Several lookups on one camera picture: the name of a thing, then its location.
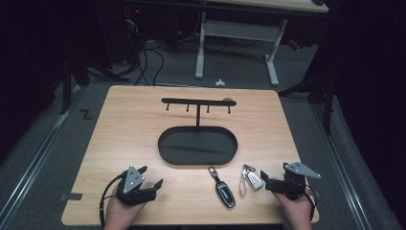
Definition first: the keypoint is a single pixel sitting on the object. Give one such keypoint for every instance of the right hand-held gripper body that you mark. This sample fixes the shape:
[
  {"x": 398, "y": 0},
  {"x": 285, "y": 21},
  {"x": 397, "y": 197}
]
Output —
[{"x": 295, "y": 182}]

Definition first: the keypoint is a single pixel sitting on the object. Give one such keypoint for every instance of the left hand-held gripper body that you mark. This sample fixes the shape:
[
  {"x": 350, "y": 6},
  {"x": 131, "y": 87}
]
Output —
[{"x": 132, "y": 180}]

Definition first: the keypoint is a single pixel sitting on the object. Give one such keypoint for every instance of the black car key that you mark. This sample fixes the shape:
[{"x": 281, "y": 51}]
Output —
[{"x": 225, "y": 191}]

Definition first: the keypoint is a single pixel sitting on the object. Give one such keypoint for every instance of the black key rack with tray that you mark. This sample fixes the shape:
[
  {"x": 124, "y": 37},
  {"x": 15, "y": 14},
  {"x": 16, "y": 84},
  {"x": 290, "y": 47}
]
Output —
[{"x": 198, "y": 147}]

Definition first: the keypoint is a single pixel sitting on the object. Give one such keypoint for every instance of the person's right hand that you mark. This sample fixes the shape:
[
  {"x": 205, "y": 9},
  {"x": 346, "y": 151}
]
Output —
[{"x": 295, "y": 211}]

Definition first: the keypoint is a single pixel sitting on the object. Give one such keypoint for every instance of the person's left hand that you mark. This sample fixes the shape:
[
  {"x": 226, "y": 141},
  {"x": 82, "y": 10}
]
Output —
[{"x": 123, "y": 212}]

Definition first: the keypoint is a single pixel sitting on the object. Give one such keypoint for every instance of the black metal stand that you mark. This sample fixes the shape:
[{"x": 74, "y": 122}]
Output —
[
  {"x": 328, "y": 102},
  {"x": 66, "y": 86}
]

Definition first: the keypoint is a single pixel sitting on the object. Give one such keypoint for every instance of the small white floor object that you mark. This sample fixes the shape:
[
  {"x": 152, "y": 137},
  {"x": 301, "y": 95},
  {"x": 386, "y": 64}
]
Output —
[{"x": 220, "y": 83}]

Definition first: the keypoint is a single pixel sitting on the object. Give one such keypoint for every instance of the small red object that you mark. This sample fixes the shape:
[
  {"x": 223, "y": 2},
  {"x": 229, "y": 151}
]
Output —
[{"x": 294, "y": 45}]

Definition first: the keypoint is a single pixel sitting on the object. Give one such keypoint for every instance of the white-legged desk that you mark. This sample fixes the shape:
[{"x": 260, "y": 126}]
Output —
[{"x": 242, "y": 30}]

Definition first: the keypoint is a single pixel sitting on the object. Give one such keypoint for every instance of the metal floor rail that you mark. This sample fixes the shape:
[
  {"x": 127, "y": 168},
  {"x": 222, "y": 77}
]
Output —
[
  {"x": 343, "y": 166},
  {"x": 35, "y": 159}
]

